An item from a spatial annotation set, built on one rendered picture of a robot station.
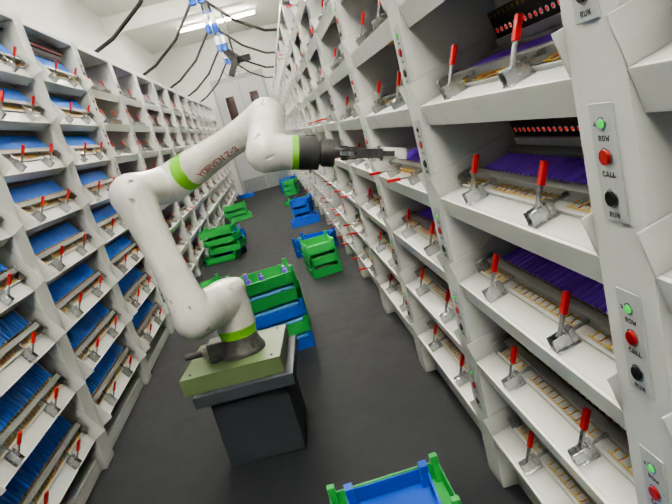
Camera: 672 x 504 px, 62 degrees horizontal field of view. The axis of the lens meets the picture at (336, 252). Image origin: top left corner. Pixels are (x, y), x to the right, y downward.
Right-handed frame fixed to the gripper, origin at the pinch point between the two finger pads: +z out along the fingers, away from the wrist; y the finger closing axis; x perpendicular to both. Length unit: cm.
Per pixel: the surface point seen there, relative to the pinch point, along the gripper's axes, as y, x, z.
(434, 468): -26, 80, 8
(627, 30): -105, -14, -3
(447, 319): -8.3, 45.6, 15.1
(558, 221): -80, 7, 6
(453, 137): -34.5, -4.5, 5.3
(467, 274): -34.9, 25.8, 10.2
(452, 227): -34.6, 15.0, 6.2
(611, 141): -101, -4, -1
